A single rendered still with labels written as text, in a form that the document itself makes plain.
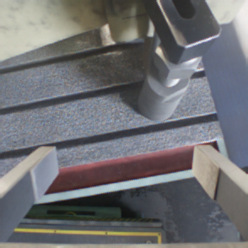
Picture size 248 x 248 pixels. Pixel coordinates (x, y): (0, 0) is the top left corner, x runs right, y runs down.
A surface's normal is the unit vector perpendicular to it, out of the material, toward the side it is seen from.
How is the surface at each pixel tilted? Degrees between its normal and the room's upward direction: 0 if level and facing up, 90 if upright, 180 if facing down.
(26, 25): 90
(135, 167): 0
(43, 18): 90
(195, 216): 0
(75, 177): 0
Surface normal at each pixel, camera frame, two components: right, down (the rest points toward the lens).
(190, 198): -0.05, -0.18
